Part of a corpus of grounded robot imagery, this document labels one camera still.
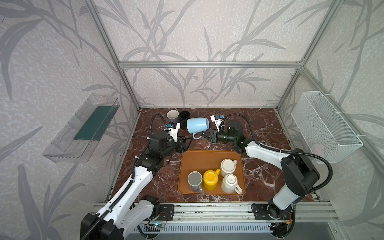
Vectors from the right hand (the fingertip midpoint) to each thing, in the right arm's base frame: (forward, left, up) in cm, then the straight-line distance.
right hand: (201, 129), depth 79 cm
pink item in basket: (-11, -58, -2) cm, 59 cm away
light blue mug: (+1, +2, +2) cm, 3 cm away
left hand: (-4, +6, +2) cm, 7 cm away
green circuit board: (-41, +21, -22) cm, 50 cm away
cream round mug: (-14, -14, -17) cm, 26 cm away
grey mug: (-23, +4, -12) cm, 26 cm away
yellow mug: (-22, -4, -13) cm, 26 cm away
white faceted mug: (-25, -13, -12) cm, 30 cm away
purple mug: (+26, +21, -18) cm, 38 cm away
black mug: (+22, +13, -14) cm, 29 cm away
